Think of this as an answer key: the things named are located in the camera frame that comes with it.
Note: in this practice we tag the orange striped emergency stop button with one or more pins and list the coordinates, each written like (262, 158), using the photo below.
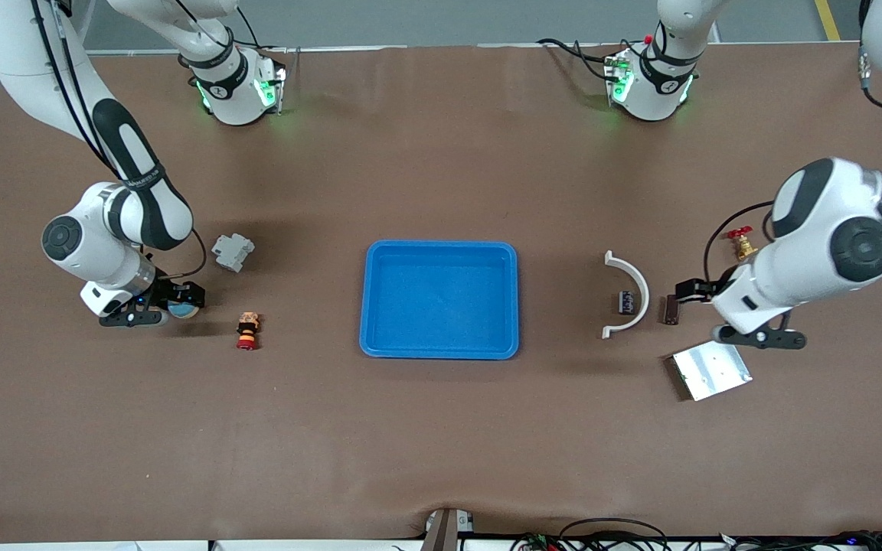
(248, 330)

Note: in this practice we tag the silver metal power supply box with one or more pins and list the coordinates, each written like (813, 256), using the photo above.
(713, 371)

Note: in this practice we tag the light blue service bell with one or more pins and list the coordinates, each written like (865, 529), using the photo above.
(184, 311)

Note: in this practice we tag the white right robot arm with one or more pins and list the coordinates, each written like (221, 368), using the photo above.
(81, 245)

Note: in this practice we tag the printed brown cylindrical capacitor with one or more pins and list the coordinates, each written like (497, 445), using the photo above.
(625, 302)

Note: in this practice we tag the white curved plastic bracket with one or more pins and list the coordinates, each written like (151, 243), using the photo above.
(644, 295)

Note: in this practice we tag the metal table edge bracket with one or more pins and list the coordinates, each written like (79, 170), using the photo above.
(447, 532)

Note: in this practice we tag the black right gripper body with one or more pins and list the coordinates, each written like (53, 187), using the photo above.
(166, 291)

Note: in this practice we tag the white circuit breaker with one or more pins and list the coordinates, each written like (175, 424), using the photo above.
(233, 252)

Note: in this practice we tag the blue plastic tray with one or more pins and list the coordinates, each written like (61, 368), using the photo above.
(441, 298)

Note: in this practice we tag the plain brown cylindrical capacitor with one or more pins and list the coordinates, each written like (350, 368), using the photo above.
(671, 310)

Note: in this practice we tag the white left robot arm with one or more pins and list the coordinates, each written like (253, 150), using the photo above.
(816, 260)

